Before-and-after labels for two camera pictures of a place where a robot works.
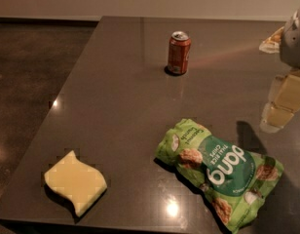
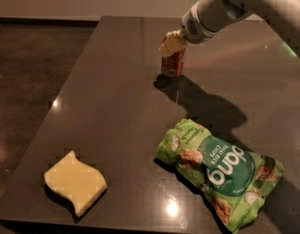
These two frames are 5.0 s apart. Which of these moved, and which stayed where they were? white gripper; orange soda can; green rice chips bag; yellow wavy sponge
Moved: white gripper; orange soda can
Stayed: green rice chips bag; yellow wavy sponge
